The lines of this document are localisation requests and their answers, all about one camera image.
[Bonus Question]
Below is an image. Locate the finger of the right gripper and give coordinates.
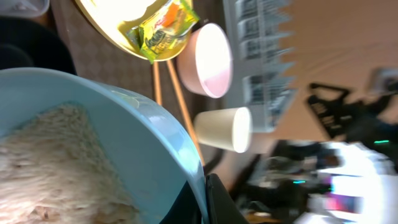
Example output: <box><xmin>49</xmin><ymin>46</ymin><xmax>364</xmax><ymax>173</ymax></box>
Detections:
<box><xmin>307</xmin><ymin>83</ymin><xmax>354</xmax><ymax>139</ymax></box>

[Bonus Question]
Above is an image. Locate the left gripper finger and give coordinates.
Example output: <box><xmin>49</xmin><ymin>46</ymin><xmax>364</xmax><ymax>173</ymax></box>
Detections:
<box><xmin>206</xmin><ymin>174</ymin><xmax>249</xmax><ymax>224</ymax></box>

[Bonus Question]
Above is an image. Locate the light blue bowl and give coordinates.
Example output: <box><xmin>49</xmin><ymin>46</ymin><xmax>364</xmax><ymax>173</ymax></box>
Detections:
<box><xmin>1</xmin><ymin>68</ymin><xmax>209</xmax><ymax>223</ymax></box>

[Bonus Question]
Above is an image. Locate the cream white cup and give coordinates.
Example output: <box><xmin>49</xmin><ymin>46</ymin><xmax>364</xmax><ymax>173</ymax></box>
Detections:
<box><xmin>194</xmin><ymin>107</ymin><xmax>252</xmax><ymax>153</ymax></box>

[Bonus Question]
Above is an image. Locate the wooden chopstick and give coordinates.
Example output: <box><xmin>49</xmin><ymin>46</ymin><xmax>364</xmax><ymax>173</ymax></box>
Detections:
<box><xmin>153</xmin><ymin>62</ymin><xmax>162</xmax><ymax>105</ymax></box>
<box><xmin>166</xmin><ymin>60</ymin><xmax>205</xmax><ymax>166</ymax></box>

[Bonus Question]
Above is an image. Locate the pink bowl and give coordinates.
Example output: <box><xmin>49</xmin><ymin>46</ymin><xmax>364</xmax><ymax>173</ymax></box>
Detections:
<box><xmin>177</xmin><ymin>23</ymin><xmax>233</xmax><ymax>98</ymax></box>

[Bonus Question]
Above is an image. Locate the rice food waste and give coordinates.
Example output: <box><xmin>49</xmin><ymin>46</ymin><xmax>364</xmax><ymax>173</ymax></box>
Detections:
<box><xmin>1</xmin><ymin>103</ymin><xmax>141</xmax><ymax>224</ymax></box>

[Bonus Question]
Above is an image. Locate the green snack wrapper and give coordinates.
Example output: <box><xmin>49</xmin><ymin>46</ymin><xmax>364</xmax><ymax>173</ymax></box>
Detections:
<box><xmin>123</xmin><ymin>0</ymin><xmax>200</xmax><ymax>63</ymax></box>

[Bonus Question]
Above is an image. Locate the yellow plate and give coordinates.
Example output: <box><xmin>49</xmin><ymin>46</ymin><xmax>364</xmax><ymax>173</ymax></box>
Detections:
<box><xmin>74</xmin><ymin>0</ymin><xmax>194</xmax><ymax>62</ymax></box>

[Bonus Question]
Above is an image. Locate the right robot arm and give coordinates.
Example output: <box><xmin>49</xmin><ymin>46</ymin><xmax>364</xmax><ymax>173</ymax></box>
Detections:
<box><xmin>307</xmin><ymin>68</ymin><xmax>397</xmax><ymax>171</ymax></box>

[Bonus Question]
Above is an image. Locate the grey dishwasher rack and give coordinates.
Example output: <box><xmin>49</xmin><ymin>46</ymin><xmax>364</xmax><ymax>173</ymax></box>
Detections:
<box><xmin>223</xmin><ymin>0</ymin><xmax>296</xmax><ymax>133</ymax></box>

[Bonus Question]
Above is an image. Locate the black waste tray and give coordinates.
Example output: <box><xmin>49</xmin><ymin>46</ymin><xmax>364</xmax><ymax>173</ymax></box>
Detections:
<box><xmin>1</xmin><ymin>17</ymin><xmax>76</xmax><ymax>75</ymax></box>

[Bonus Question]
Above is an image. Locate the brown serving tray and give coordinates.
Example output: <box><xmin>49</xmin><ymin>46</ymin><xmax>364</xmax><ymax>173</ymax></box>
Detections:
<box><xmin>50</xmin><ymin>0</ymin><xmax>234</xmax><ymax>190</ymax></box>

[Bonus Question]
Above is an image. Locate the clear plastic bin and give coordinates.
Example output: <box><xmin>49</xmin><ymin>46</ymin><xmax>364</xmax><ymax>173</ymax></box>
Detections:
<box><xmin>1</xmin><ymin>0</ymin><xmax>50</xmax><ymax>18</ymax></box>

